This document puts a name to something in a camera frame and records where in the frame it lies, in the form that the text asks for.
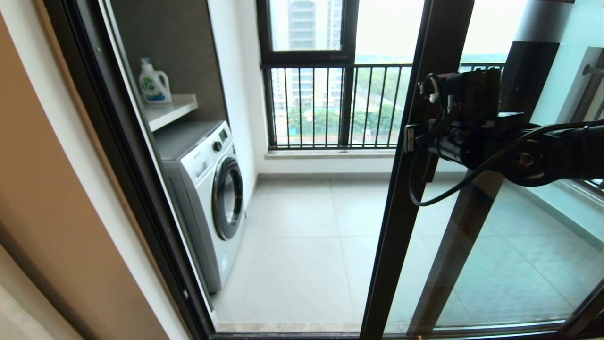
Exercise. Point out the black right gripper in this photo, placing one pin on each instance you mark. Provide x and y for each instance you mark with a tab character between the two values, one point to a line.
467	127

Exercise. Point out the dark framed sliding glass door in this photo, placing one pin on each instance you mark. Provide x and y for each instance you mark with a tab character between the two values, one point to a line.
410	212

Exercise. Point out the grey stone side sill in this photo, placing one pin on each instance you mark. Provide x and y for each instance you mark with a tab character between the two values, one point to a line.
585	189

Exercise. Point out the grey stone balcony sill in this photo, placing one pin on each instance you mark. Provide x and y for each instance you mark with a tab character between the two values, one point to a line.
330	154

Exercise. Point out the black balcony railing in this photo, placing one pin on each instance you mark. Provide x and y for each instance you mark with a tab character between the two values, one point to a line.
330	66

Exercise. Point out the silver front-load washing machine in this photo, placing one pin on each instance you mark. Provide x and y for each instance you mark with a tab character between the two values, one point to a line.
203	212

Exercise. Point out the white shelf board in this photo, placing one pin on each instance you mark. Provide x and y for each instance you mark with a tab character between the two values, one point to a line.
170	111

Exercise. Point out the white detergent bottle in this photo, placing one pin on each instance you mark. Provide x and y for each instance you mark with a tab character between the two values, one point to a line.
155	87

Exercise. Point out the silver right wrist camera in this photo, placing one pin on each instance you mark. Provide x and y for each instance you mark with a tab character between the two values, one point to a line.
430	89

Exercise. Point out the dark balcony window frame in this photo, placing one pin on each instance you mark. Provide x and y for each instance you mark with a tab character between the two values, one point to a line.
306	57

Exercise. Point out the dark outer door frame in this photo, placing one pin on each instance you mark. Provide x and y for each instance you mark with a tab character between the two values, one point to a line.
139	189

